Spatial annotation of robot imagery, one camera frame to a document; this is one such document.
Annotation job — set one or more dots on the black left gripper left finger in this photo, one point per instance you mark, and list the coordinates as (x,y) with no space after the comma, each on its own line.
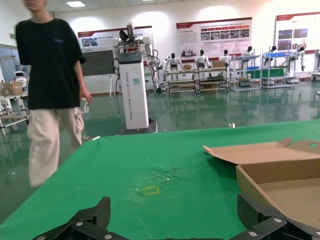
(85,225)

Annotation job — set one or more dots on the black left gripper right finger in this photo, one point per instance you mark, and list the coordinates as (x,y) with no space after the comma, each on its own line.
(265,225)

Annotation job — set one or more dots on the white grey robot base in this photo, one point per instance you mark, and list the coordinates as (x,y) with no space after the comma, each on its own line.
(317,65)

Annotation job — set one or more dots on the open brown cardboard box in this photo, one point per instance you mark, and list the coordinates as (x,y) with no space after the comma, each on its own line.
(262,155)

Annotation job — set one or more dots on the green tablecloth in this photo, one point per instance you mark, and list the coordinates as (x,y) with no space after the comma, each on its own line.
(125,162)

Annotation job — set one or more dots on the white floor scrap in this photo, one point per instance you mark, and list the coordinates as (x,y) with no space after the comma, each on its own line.
(91,138)

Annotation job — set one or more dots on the small white floor debris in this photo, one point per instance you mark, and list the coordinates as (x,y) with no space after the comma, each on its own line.
(232,125)

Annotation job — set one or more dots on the grey metal shelf rack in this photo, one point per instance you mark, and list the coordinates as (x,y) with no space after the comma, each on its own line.
(277,72)
(246,75)

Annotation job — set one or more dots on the metal shelving rack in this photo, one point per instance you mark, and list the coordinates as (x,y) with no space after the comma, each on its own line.
(212,80)

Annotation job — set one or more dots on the brown carton with hole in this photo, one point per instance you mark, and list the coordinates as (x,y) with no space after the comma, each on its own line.
(11,89)

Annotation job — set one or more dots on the small white round-head robot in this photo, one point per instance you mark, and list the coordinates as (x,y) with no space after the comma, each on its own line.
(19,78)

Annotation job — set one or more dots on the black screen on stand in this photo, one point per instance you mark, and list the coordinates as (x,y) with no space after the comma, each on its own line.
(100,62)

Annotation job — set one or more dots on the person in black t-shirt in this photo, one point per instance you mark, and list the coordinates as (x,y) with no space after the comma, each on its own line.
(50,62)

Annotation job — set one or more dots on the white black-headed humanoid robot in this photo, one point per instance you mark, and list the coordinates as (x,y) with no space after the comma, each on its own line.
(247,52)
(226,57)
(273,50)
(202,60)
(301,53)
(173,62)

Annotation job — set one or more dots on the small brown cardboard carton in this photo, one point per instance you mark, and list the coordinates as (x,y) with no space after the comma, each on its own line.
(187,67)

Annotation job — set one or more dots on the green exit sign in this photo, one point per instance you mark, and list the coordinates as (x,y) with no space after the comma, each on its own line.
(11,36)

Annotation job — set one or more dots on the ceiling light panel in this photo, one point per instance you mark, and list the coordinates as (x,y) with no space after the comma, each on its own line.
(75,3)

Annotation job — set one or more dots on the white tube frame table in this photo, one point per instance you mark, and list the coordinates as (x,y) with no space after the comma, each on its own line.
(15,117)

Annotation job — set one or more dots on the tube frame workbench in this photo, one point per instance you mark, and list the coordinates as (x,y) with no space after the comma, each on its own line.
(180,82)

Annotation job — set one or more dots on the glass door with frame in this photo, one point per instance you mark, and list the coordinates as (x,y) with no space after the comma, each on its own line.
(7,57)

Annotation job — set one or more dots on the red white wall poster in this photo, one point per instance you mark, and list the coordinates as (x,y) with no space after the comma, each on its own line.
(212,37)
(297,30)
(105,37)

